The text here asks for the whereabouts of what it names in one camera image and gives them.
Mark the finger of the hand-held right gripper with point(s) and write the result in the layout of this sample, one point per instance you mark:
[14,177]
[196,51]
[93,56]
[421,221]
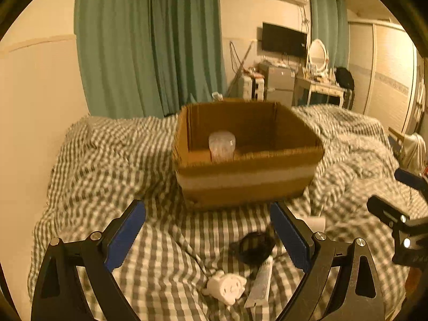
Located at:
[410,178]
[384,207]

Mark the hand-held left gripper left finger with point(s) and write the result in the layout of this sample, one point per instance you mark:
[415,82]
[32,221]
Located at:
[124,237]

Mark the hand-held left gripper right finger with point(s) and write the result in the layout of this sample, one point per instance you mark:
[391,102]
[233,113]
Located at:
[290,238]

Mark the white paper roll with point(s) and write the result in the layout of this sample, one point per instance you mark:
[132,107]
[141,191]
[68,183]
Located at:
[313,223]

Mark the white squeeze tube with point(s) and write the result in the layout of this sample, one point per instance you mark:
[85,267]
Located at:
[260,284]

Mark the brown cardboard box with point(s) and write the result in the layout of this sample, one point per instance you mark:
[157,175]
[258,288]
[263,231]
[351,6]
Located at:
[247,180]

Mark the white toy figure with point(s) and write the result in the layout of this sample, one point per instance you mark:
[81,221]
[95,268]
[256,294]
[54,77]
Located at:
[224,287]

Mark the pale hanging cloth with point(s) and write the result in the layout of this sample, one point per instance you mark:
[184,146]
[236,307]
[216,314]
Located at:
[414,152]

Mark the green checked blanket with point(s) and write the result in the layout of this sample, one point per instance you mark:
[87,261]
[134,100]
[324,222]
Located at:
[110,160]

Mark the cream sliding wardrobe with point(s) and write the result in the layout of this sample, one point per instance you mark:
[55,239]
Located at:
[384,73]

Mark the clear plastic jar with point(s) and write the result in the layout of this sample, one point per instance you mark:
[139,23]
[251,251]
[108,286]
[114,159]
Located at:
[221,147]

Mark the black bag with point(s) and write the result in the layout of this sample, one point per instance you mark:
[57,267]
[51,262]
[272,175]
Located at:
[344,77]

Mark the white vanity desk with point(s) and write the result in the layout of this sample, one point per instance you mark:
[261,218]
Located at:
[322,88]

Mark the oval white vanity mirror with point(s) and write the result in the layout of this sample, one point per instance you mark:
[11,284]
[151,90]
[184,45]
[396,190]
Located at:
[317,53]

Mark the white storage cabinet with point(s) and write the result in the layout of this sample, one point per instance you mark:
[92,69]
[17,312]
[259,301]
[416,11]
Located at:
[252,87]

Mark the grey mini fridge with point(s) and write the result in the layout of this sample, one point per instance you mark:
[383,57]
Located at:
[279,82]

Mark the clear plastic bottle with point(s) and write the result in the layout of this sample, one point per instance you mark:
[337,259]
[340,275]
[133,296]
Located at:
[217,97]

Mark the leaning broom stick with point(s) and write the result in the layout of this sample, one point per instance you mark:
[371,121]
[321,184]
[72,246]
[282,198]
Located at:
[240,68]

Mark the narrow green curtain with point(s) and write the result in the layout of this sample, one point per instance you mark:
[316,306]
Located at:
[326,16]

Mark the wide green curtain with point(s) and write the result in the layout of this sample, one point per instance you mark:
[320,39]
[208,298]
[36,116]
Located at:
[140,46]

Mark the black wall television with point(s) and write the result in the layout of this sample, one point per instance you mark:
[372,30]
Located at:
[282,39]

